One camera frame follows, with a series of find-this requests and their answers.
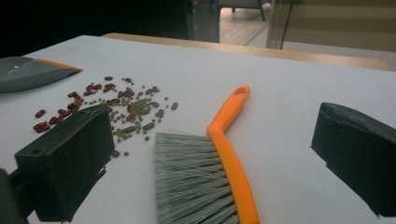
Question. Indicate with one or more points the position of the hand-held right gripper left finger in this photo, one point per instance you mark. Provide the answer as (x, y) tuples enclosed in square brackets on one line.
[(65, 161)]

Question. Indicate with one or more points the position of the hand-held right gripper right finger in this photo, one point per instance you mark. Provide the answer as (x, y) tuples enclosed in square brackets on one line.
[(358, 149)]

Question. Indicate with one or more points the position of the pile of red and green beans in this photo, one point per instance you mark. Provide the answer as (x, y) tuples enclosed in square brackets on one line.
[(137, 107)]

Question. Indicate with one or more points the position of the grey dustpan with orange edge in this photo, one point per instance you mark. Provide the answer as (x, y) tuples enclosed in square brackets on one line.
[(28, 76)]

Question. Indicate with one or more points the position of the orange brush with grey bristles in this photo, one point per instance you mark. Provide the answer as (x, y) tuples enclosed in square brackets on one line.
[(229, 155)]

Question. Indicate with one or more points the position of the white table cover board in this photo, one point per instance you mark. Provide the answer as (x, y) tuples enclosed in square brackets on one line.
[(280, 93)]

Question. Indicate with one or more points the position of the wooden table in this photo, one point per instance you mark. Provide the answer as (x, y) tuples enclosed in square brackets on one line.
[(249, 49)]

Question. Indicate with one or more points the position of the grey chair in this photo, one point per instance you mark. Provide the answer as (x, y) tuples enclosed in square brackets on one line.
[(246, 3)]

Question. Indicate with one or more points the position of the grey cabinet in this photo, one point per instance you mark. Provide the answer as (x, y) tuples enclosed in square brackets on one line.
[(204, 21)]

